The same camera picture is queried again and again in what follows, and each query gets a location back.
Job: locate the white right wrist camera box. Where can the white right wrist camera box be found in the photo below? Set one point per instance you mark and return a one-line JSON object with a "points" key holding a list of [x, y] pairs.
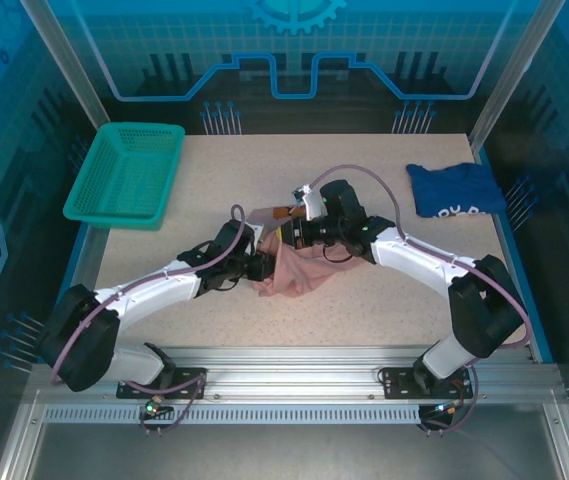
{"points": [[311, 202]]}

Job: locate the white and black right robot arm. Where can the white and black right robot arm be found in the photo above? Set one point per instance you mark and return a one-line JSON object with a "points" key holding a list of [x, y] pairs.
{"points": [[409, 262]]}

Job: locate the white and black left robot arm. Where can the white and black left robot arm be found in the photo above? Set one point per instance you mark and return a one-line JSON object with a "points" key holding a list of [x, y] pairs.
{"points": [[154, 295]]}

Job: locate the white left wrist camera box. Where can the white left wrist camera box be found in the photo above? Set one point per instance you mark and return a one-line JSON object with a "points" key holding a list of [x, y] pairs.
{"points": [[256, 235]]}

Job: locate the aluminium frame post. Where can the aluminium frame post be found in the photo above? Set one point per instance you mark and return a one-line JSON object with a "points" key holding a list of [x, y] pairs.
{"points": [[68, 70], [516, 70]]}

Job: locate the blue t-shirt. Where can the blue t-shirt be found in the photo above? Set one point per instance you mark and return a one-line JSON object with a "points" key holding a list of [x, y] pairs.
{"points": [[454, 187]]}

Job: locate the pink t-shirt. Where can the pink t-shirt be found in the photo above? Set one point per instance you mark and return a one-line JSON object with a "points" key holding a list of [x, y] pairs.
{"points": [[299, 275]]}

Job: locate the green plastic mesh basket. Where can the green plastic mesh basket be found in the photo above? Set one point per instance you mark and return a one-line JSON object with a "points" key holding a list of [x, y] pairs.
{"points": [[124, 175]]}

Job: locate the aluminium mounting rail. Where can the aluminium mounting rail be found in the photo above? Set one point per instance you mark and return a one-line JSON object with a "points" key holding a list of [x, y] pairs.
{"points": [[294, 380]]}

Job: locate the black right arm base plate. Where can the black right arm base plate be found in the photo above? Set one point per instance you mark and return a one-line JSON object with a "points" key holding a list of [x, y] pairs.
{"points": [[399, 387]]}

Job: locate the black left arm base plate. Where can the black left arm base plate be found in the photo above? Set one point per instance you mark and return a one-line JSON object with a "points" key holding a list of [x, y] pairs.
{"points": [[186, 385]]}

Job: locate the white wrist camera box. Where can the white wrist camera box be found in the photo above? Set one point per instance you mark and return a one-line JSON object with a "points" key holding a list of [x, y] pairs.
{"points": [[256, 235], [311, 202]]}

